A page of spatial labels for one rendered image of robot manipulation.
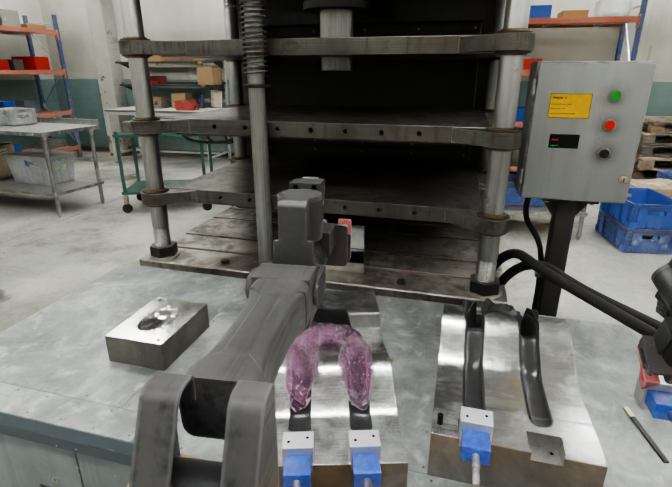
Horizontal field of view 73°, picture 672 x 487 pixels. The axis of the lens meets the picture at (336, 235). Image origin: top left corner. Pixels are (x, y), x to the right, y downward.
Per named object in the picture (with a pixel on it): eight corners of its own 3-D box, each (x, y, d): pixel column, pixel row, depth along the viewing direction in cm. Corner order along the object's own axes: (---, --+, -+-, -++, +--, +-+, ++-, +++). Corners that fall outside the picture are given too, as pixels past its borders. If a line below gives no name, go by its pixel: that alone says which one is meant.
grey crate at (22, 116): (11, 126, 491) (7, 110, 485) (-11, 124, 507) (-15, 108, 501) (39, 123, 517) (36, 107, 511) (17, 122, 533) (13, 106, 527)
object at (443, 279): (505, 320, 140) (508, 299, 137) (141, 273, 172) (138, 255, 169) (492, 232, 216) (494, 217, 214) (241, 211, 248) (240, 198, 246)
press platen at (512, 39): (541, 106, 119) (552, 26, 112) (119, 98, 151) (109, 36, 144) (512, 92, 193) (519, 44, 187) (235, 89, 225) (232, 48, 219)
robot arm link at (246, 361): (257, 253, 56) (103, 431, 28) (329, 257, 55) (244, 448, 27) (262, 339, 60) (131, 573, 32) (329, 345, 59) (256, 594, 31)
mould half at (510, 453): (596, 511, 71) (614, 443, 66) (427, 475, 77) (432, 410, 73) (546, 339, 116) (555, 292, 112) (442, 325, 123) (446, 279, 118)
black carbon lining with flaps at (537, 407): (555, 440, 76) (565, 393, 72) (455, 421, 80) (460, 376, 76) (529, 331, 107) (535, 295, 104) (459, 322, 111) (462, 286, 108)
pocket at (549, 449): (562, 477, 71) (567, 459, 69) (526, 470, 72) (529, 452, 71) (557, 455, 75) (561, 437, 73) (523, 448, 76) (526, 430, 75)
